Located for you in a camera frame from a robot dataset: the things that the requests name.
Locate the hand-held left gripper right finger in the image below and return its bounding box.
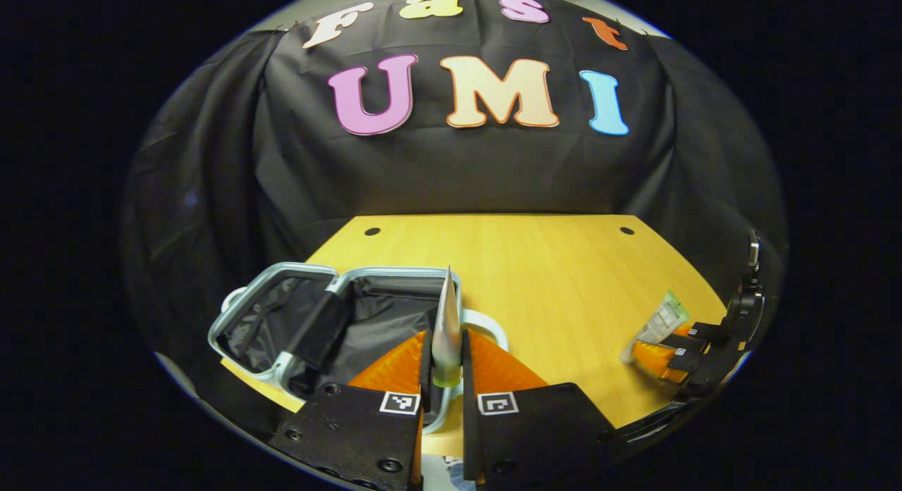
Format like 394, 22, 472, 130
460, 328, 619, 489

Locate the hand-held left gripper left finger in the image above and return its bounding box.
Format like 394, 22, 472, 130
270, 328, 433, 491

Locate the green and white tube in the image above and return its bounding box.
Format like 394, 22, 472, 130
619, 290, 691, 366

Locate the small white suitcase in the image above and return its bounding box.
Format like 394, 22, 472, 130
206, 262, 509, 437

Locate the silver tube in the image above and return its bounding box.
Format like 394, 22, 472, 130
431, 266, 464, 390

